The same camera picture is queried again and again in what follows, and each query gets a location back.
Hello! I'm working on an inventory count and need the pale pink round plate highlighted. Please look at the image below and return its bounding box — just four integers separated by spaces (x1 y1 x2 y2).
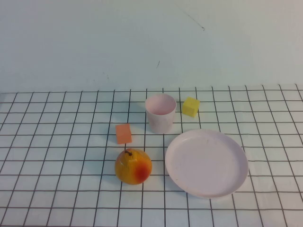
165 129 249 199

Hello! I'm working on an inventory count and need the white black-grid table mat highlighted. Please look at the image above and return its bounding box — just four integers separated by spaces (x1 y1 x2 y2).
0 83 303 227

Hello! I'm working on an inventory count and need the orange foam block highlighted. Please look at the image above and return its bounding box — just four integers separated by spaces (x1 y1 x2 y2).
115 123 132 145

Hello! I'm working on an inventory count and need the pale pink plastic cup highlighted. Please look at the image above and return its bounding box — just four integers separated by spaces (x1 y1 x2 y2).
144 93 177 134

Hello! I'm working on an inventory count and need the yellow red toy pear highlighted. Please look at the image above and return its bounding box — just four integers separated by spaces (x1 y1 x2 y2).
115 148 152 185

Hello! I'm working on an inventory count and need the yellow foam cube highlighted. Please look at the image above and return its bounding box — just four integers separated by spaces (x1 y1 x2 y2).
182 96 200 118

